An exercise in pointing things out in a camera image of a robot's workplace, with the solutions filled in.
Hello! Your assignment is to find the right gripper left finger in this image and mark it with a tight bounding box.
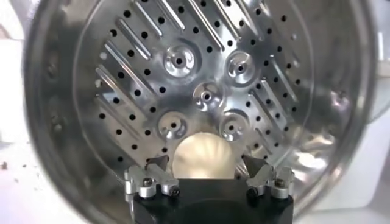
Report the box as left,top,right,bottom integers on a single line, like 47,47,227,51
124,155,180,203

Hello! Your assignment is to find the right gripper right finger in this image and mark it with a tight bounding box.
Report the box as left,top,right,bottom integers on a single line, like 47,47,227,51
242,154,296,200

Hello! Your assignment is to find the white steamed baozi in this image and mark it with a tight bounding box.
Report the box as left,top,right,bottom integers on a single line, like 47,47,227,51
172,132,237,180

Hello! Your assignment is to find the stainless steel steamer basket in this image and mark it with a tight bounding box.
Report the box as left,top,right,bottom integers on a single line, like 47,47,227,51
23,0,390,224

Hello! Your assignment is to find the white electric cooker pot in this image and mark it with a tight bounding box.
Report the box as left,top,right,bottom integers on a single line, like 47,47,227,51
313,112,390,212

